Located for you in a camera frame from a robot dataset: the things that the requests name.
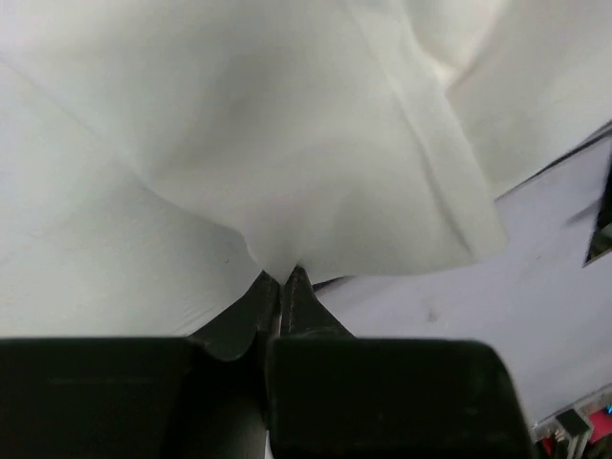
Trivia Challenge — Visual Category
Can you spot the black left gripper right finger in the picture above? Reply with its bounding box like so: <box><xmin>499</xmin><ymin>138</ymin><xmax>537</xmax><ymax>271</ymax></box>
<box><xmin>267</xmin><ymin>268</ymin><xmax>383</xmax><ymax>458</ymax></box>

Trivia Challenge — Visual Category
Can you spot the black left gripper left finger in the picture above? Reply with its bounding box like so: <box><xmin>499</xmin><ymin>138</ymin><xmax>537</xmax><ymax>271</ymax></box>
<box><xmin>184</xmin><ymin>273</ymin><xmax>279</xmax><ymax>458</ymax></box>

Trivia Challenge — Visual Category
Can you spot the white t shirt robot print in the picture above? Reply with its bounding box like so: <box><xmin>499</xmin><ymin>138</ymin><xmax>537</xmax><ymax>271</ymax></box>
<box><xmin>1</xmin><ymin>1</ymin><xmax>611</xmax><ymax>337</ymax></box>

